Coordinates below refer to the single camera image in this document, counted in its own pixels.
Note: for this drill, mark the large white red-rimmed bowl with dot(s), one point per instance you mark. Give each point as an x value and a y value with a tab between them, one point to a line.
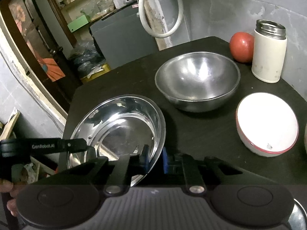
266	124

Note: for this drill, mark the yellow bin with bag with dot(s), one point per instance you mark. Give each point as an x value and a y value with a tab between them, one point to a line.
96	72

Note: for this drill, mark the white steel-topped thermos jar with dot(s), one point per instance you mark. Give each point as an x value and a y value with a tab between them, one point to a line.
270	44

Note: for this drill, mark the deep steel mixing bowl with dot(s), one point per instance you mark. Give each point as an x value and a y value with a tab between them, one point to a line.
199	81

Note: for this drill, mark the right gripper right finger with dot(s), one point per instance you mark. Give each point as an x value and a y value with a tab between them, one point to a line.
197	176

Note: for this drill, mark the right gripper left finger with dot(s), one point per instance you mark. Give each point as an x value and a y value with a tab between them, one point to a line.
109	177

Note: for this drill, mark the dark grey cabinet box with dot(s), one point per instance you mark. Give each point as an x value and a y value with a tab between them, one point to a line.
121	37

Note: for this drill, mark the person's left hand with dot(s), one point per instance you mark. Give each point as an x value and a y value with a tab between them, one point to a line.
7	188

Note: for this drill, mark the green box on shelf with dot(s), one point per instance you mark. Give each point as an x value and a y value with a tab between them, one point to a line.
78	23

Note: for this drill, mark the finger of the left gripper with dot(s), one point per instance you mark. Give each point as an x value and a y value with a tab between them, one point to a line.
18	147

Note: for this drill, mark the red tomato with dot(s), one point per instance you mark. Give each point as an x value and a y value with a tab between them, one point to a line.
241	47

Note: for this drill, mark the shiny steel plate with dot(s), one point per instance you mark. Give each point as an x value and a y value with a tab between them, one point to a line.
127	124

